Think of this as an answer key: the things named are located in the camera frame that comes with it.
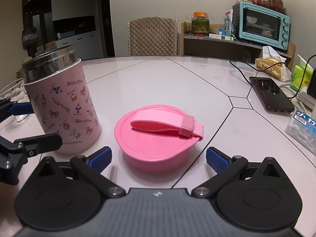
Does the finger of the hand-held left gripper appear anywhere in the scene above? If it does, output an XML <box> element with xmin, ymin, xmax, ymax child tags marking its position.
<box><xmin>0</xmin><ymin>133</ymin><xmax>63</xmax><ymax>185</ymax></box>
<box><xmin>0</xmin><ymin>98</ymin><xmax>33</xmax><ymax>122</ymax></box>

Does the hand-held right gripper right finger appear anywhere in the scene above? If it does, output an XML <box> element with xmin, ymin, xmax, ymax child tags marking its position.
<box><xmin>191</xmin><ymin>147</ymin><xmax>283</xmax><ymax>199</ymax></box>

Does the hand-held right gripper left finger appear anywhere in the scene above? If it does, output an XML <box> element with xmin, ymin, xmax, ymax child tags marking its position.
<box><xmin>37</xmin><ymin>146</ymin><xmax>126</xmax><ymax>198</ymax></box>

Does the clear dimpled glass cup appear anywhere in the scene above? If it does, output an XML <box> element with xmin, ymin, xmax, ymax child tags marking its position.
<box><xmin>0</xmin><ymin>78</ymin><xmax>31</xmax><ymax>124</ymax></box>

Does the pink printed bottle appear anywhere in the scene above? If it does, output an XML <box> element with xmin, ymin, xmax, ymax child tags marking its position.
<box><xmin>22</xmin><ymin>45</ymin><xmax>102</xmax><ymax>155</ymax></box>

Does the pink bottle cap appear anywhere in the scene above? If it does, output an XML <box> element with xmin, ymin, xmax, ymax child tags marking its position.
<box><xmin>114</xmin><ymin>104</ymin><xmax>204</xmax><ymax>174</ymax></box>

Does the hanging grey bag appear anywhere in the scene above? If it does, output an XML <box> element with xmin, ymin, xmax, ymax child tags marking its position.
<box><xmin>22</xmin><ymin>26</ymin><xmax>38</xmax><ymax>50</ymax></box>

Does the black smartphone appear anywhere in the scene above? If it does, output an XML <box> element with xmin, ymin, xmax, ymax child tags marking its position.
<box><xmin>249</xmin><ymin>76</ymin><xmax>295</xmax><ymax>113</ymax></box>

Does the clear plastic box blue label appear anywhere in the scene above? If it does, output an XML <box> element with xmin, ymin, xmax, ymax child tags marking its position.
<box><xmin>285</xmin><ymin>109</ymin><xmax>316</xmax><ymax>156</ymax></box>

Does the yellow bread bag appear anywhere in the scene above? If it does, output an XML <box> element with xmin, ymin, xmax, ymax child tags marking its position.
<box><xmin>255</xmin><ymin>57</ymin><xmax>292</xmax><ymax>81</ymax></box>

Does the wooden shelf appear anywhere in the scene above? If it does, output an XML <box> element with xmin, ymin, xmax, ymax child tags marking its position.
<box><xmin>181</xmin><ymin>21</ymin><xmax>296</xmax><ymax>72</ymax></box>

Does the white and black cabinet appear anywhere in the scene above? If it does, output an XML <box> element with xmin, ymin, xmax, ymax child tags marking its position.
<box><xmin>21</xmin><ymin>0</ymin><xmax>102</xmax><ymax>55</ymax></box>

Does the green tissue box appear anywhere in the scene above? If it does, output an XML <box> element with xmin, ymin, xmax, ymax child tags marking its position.
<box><xmin>292</xmin><ymin>54</ymin><xmax>316</xmax><ymax>90</ymax></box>

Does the black charger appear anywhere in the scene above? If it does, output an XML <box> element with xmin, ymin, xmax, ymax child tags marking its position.
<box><xmin>306</xmin><ymin>68</ymin><xmax>316</xmax><ymax>93</ymax></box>

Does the dark door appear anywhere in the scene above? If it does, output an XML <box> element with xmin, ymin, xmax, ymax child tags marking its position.
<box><xmin>100</xmin><ymin>0</ymin><xmax>116</xmax><ymax>57</ymax></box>

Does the beige quilted chair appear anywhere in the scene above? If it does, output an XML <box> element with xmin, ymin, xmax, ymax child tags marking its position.
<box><xmin>128</xmin><ymin>16</ymin><xmax>179</xmax><ymax>56</ymax></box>

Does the green pickle jar orange lid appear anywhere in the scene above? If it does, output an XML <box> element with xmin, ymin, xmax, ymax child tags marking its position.
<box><xmin>191</xmin><ymin>11</ymin><xmax>210</xmax><ymax>33</ymax></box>

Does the white green snack bag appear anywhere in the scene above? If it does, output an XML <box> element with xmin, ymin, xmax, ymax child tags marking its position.
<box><xmin>223</xmin><ymin>8</ymin><xmax>235</xmax><ymax>35</ymax></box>

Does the teal toaster oven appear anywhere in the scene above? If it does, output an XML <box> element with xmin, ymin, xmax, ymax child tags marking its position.
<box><xmin>232</xmin><ymin>1</ymin><xmax>290</xmax><ymax>50</ymax></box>

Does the black cable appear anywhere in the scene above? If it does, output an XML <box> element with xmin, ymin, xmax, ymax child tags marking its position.
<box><xmin>229</xmin><ymin>54</ymin><xmax>316</xmax><ymax>97</ymax></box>

